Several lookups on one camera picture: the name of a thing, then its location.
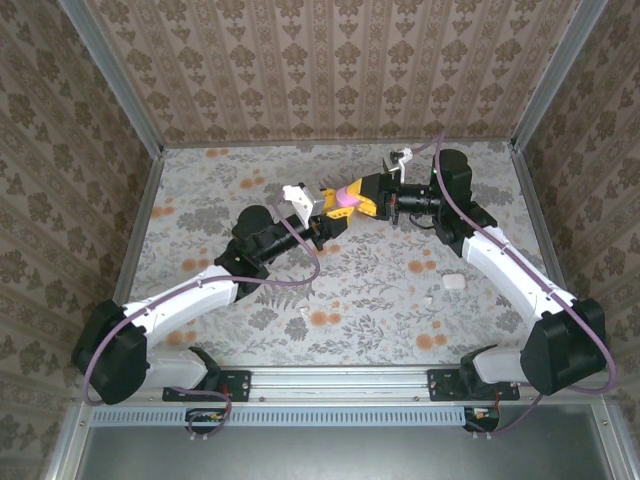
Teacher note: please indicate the aluminium table side rail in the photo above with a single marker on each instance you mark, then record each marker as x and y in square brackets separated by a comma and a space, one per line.
[537, 215]
[145, 215]

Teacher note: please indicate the grey metal panel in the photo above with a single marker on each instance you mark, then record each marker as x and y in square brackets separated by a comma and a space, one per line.
[340, 455]

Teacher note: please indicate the white earbud charging case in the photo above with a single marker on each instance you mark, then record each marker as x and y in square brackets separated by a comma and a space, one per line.
[452, 281]

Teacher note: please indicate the pink earbud charging case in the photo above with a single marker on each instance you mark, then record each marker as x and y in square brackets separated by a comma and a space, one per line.
[346, 196]

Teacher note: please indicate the floral patterned table mat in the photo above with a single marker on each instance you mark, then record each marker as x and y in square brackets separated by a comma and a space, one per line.
[380, 320]

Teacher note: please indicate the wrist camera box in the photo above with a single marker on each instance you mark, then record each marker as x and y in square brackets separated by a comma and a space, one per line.
[397, 160]
[305, 200]

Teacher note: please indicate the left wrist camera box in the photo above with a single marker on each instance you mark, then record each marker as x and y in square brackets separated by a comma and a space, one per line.
[305, 200]

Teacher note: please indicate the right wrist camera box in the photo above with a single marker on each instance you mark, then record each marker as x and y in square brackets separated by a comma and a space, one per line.
[397, 160]

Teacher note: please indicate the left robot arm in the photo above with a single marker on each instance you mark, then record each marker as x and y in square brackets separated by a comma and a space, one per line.
[180, 305]

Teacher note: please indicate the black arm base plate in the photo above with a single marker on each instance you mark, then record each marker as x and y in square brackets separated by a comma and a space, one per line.
[442, 385]
[240, 385]

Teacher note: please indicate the aluminium frame post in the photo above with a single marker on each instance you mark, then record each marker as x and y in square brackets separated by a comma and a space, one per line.
[555, 75]
[115, 80]

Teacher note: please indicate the aluminium mounting rail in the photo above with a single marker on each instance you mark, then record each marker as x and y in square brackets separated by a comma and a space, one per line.
[340, 382]

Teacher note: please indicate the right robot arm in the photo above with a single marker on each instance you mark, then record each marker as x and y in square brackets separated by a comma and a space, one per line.
[520, 280]

